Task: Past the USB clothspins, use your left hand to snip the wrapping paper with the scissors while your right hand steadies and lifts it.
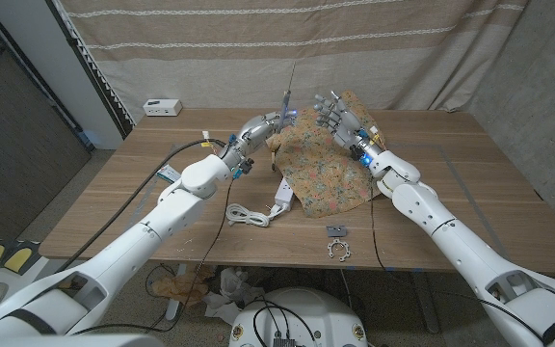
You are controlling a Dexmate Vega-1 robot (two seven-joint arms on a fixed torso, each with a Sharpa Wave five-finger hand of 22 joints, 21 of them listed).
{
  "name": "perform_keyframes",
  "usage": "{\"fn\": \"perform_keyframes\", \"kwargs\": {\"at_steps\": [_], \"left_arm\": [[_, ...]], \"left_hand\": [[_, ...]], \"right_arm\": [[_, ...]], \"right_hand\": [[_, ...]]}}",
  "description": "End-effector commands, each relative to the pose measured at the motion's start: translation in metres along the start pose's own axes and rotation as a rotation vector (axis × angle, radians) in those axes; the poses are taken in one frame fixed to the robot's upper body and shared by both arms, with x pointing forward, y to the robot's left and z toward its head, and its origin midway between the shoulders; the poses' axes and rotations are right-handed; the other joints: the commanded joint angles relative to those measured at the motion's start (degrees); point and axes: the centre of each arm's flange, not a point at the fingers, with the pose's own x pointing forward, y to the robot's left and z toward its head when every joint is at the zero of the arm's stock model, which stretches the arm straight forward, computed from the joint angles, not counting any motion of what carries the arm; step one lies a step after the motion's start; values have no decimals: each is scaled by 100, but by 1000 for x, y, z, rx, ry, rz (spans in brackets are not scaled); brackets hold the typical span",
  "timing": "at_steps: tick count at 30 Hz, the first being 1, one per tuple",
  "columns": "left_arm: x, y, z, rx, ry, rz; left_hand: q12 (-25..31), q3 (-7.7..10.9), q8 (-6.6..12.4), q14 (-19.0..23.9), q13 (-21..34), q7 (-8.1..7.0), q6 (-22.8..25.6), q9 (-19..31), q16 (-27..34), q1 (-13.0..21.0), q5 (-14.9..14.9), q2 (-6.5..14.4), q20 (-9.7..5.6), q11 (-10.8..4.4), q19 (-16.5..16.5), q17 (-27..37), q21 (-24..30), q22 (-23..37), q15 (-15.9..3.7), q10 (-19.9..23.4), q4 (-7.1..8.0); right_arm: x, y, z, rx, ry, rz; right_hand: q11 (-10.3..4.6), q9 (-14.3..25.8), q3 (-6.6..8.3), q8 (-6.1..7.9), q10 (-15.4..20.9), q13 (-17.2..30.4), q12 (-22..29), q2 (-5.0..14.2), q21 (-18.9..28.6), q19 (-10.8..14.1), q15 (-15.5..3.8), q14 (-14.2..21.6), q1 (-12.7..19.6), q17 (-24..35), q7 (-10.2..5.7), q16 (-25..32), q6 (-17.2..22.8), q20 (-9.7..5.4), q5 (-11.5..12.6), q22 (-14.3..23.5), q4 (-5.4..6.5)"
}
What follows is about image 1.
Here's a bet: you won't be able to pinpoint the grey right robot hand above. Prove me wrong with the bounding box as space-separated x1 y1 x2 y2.
312 90 385 158

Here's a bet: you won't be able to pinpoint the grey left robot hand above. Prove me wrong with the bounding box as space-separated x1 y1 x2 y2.
219 110 299 171

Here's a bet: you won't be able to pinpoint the grey yellow scissors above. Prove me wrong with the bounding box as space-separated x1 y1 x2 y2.
277 61 298 131

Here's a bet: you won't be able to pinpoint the floral patterned cloth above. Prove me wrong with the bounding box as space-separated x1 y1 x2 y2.
265 89 389 219

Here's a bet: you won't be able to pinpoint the crumpled white paper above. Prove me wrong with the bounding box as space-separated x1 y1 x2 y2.
203 267 267 327

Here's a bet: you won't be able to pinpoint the crumpled brown paper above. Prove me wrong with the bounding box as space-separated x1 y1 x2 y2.
150 263 216 307

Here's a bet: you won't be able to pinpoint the beige striped curtain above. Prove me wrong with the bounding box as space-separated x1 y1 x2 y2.
58 0 532 124

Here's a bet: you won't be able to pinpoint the white power strip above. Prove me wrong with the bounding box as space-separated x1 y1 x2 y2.
274 176 296 213

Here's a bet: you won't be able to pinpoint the white outlet box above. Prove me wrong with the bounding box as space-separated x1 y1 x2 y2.
143 98 183 118

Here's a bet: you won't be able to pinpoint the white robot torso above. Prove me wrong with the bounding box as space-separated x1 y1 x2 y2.
227 287 369 347

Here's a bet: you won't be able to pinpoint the white table leg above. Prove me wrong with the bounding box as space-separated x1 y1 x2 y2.
165 263 187 323

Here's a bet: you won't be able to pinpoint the grey fabric curtain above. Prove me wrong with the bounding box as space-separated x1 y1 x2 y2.
431 0 555 232

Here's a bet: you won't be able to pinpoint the dark grey door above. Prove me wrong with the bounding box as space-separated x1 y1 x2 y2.
0 0 93 242

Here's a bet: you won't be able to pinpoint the white floor platform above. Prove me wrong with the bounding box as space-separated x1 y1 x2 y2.
0 238 66 319

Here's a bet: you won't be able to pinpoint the white coiled power cord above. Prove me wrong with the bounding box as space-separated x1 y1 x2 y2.
224 201 278 228

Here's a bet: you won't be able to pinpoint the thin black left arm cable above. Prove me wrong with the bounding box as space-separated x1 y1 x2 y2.
72 177 234 336

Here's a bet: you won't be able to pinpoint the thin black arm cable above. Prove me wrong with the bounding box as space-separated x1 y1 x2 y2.
72 177 234 336
370 177 546 341

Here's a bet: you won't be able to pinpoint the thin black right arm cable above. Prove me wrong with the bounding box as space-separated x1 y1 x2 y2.
370 177 546 341

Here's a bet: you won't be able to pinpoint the metal ring bracket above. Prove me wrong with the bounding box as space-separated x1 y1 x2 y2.
327 238 352 262

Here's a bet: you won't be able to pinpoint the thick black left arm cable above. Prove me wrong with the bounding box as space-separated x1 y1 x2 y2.
58 138 228 272

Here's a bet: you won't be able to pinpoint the black frame with zigzag trim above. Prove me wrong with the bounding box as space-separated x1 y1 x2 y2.
45 0 137 139

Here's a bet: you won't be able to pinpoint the black looped torso cable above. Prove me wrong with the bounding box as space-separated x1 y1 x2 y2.
253 296 318 347

